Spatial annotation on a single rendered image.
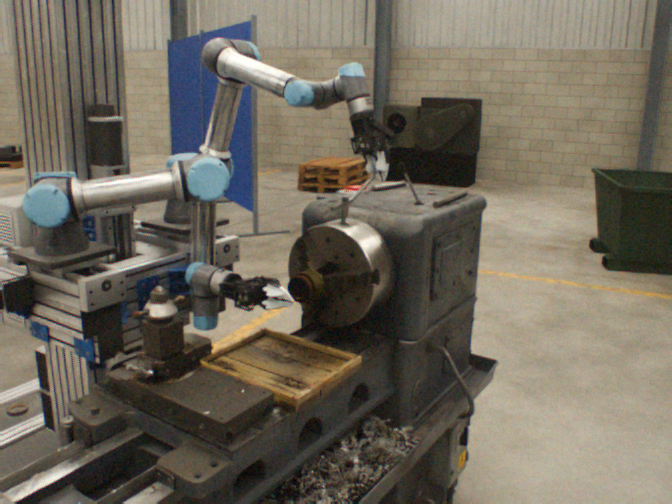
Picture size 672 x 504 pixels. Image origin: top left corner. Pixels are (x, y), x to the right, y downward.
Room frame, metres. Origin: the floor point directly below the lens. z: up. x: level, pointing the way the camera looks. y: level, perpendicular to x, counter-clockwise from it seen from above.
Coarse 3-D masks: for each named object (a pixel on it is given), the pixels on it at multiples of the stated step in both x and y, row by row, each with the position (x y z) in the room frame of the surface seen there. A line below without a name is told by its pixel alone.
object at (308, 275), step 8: (304, 272) 1.63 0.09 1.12; (312, 272) 1.64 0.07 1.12; (296, 280) 1.60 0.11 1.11; (304, 280) 1.59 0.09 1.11; (312, 280) 1.61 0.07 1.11; (320, 280) 1.63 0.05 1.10; (288, 288) 1.62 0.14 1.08; (296, 288) 1.64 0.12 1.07; (304, 288) 1.66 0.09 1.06; (312, 288) 1.60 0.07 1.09; (320, 288) 1.62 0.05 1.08; (296, 296) 1.62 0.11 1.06; (304, 296) 1.59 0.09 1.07; (312, 296) 1.61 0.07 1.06; (320, 296) 1.63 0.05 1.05
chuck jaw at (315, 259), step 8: (304, 240) 1.73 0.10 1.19; (312, 240) 1.76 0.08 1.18; (296, 248) 1.74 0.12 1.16; (304, 248) 1.73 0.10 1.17; (312, 248) 1.73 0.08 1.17; (304, 256) 1.71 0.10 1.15; (312, 256) 1.71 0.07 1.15; (320, 256) 1.74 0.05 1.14; (304, 264) 1.68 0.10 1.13; (312, 264) 1.69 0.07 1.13; (320, 264) 1.71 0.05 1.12; (328, 264) 1.76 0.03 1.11
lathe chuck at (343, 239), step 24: (336, 240) 1.72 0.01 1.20; (360, 240) 1.69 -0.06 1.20; (288, 264) 1.81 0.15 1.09; (336, 264) 1.71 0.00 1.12; (360, 264) 1.67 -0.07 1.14; (384, 264) 1.70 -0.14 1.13; (360, 288) 1.67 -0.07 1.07; (384, 288) 1.70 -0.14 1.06; (336, 312) 1.72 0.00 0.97; (360, 312) 1.67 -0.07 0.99
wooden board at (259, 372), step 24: (288, 336) 1.68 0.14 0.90; (216, 360) 1.54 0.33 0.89; (240, 360) 1.55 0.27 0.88; (264, 360) 1.55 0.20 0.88; (288, 360) 1.56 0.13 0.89; (336, 360) 1.57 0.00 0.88; (360, 360) 1.55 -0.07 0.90; (264, 384) 1.41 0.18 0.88; (312, 384) 1.42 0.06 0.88; (336, 384) 1.45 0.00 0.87; (288, 408) 1.32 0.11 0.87
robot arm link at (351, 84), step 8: (352, 64) 1.87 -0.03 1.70; (360, 64) 1.89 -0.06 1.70; (344, 72) 1.87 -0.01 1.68; (352, 72) 1.86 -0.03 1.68; (360, 72) 1.87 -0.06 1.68; (336, 80) 1.89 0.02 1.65; (344, 80) 1.87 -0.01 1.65; (352, 80) 1.85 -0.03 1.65; (360, 80) 1.86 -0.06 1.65; (336, 88) 1.88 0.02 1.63; (344, 88) 1.87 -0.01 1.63; (352, 88) 1.85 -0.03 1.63; (360, 88) 1.85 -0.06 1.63; (368, 88) 1.88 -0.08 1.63; (344, 96) 1.88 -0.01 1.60; (352, 96) 1.85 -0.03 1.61; (360, 96) 1.85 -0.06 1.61; (368, 96) 1.86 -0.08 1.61
